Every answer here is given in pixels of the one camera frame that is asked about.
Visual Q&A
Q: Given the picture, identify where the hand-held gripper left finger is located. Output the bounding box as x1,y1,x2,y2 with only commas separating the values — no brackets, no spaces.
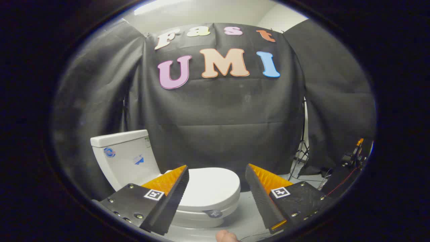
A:
99,165,189,236

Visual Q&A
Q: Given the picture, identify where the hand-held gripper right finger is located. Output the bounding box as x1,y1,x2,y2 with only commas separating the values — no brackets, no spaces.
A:
245,163,334,234

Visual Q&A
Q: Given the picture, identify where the white toilet lid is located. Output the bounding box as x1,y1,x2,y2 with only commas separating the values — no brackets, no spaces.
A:
164,167,241,213

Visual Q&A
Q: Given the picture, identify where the white toilet seat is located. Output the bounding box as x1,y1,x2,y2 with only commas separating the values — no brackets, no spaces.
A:
175,198,241,220

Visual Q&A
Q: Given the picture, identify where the white toilet with tank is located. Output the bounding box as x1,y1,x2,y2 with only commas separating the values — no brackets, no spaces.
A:
90,130,241,229

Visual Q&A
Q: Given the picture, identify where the black tripod stand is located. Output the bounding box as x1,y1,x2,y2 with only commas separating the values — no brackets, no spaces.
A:
288,97,311,181

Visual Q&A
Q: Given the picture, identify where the black device with orange part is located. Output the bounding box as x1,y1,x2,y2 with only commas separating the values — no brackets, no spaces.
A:
322,138,373,199

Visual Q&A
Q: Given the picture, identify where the black backdrop cloth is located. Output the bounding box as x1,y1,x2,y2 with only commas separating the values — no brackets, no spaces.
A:
52,18,377,202

